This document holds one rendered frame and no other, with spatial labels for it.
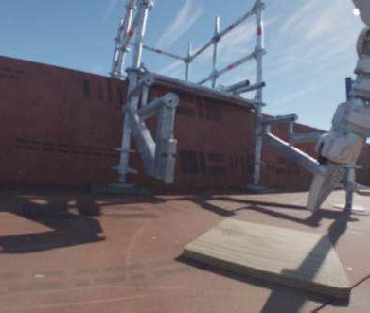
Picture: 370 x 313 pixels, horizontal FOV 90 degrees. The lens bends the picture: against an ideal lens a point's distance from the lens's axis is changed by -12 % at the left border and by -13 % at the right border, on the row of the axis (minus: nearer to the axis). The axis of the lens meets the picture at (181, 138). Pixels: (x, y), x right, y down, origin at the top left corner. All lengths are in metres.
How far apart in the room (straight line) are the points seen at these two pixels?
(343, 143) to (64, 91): 1.35
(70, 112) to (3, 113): 0.37
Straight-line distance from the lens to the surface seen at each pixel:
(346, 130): 0.48
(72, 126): 1.38
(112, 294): 0.37
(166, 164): 0.62
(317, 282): 0.44
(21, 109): 1.44
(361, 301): 0.47
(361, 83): 0.50
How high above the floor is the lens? 0.20
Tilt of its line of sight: 6 degrees up
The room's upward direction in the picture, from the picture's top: 5 degrees clockwise
